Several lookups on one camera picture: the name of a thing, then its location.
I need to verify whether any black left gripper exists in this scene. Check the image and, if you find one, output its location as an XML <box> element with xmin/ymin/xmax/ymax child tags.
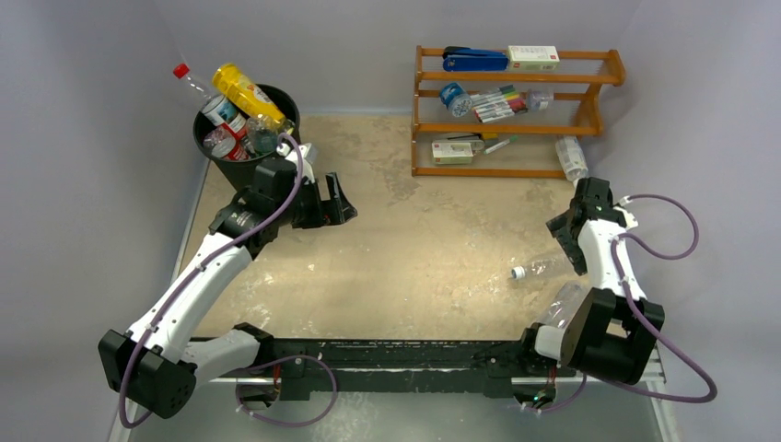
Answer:
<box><xmin>275</xmin><ymin>172</ymin><xmax>356</xmax><ymax>229</ymax></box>

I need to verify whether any clear bottle white cap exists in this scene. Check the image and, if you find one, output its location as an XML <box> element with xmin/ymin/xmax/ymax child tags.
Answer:
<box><xmin>510</xmin><ymin>254</ymin><xmax>575</xmax><ymax>282</ymax></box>

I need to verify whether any yellow lemon drink bottle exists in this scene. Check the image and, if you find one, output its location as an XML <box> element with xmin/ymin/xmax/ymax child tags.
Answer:
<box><xmin>212</xmin><ymin>63</ymin><xmax>295</xmax><ymax>134</ymax></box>

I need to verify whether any red cap bottle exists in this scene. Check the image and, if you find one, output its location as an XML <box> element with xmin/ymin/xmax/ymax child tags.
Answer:
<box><xmin>172</xmin><ymin>64</ymin><xmax>247</xmax><ymax>140</ymax></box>

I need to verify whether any dark green label bottle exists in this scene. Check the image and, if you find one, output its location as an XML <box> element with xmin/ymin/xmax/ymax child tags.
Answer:
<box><xmin>247</xmin><ymin>116</ymin><xmax>280</xmax><ymax>156</ymax></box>

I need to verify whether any blue label plastic bottle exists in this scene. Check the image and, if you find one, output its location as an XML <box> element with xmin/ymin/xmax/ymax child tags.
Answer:
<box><xmin>203</xmin><ymin>127</ymin><xmax>250</xmax><ymax>161</ymax></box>

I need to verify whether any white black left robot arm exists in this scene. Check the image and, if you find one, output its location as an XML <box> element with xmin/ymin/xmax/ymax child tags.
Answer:
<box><xmin>99</xmin><ymin>158</ymin><xmax>357</xmax><ymax>428</ymax></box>

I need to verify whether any clear bottle under right arm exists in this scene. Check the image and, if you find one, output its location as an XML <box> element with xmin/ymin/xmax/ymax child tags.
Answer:
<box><xmin>537</xmin><ymin>281</ymin><xmax>589</xmax><ymax>330</ymax></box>

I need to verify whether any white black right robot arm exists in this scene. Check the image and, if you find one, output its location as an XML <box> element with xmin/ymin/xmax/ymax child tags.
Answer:
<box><xmin>517</xmin><ymin>178</ymin><xmax>665</xmax><ymax>385</ymax></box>

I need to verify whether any black plastic waste bin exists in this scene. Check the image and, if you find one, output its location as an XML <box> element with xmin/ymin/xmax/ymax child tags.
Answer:
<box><xmin>192</xmin><ymin>83</ymin><xmax>301</xmax><ymax>191</ymax></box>

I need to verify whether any white label bottle by shelf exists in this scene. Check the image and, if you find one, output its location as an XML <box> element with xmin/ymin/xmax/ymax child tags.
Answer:
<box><xmin>555</xmin><ymin>136</ymin><xmax>589</xmax><ymax>185</ymax></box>

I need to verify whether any green white marker pen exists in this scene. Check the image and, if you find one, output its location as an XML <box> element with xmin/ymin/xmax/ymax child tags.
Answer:
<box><xmin>484</xmin><ymin>135</ymin><xmax>519</xmax><ymax>155</ymax></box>

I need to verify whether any white green stapler box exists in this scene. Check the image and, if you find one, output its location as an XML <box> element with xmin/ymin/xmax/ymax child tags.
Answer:
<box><xmin>431</xmin><ymin>140</ymin><xmax>484</xmax><ymax>166</ymax></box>

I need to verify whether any small clear jar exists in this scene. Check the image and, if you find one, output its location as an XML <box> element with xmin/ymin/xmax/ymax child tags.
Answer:
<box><xmin>526</xmin><ymin>89</ymin><xmax>554</xmax><ymax>112</ymax></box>

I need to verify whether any pack of coloured markers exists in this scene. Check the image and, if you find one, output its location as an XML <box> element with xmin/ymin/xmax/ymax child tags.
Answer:
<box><xmin>470</xmin><ymin>85</ymin><xmax>529</xmax><ymax>123</ymax></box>

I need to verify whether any orange wooden shelf rack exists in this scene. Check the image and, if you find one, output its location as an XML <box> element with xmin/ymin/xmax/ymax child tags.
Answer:
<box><xmin>411</xmin><ymin>46</ymin><xmax>627</xmax><ymax>179</ymax></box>

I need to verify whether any white green box top shelf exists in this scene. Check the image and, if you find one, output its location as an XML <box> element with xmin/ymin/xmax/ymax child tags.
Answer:
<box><xmin>507</xmin><ymin>45</ymin><xmax>560</xmax><ymax>72</ymax></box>

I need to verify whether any blue stapler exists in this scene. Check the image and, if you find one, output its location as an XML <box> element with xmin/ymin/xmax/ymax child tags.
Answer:
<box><xmin>442</xmin><ymin>46</ymin><xmax>508</xmax><ymax>72</ymax></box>

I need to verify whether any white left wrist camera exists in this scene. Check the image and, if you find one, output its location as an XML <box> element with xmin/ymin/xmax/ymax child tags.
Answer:
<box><xmin>277</xmin><ymin>142</ymin><xmax>318</xmax><ymax>183</ymax></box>

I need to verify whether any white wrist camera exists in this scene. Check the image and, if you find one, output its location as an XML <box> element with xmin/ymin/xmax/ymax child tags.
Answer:
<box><xmin>277</xmin><ymin>142</ymin><xmax>318</xmax><ymax>183</ymax></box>
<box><xmin>613</xmin><ymin>195</ymin><xmax>639</xmax><ymax>230</ymax></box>

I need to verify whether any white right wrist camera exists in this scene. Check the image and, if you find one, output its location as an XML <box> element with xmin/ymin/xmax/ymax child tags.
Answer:
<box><xmin>613</xmin><ymin>195</ymin><xmax>639</xmax><ymax>230</ymax></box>

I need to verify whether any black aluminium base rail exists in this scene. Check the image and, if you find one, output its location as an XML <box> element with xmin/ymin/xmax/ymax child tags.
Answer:
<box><xmin>124</xmin><ymin>336</ymin><xmax>663</xmax><ymax>410</ymax></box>

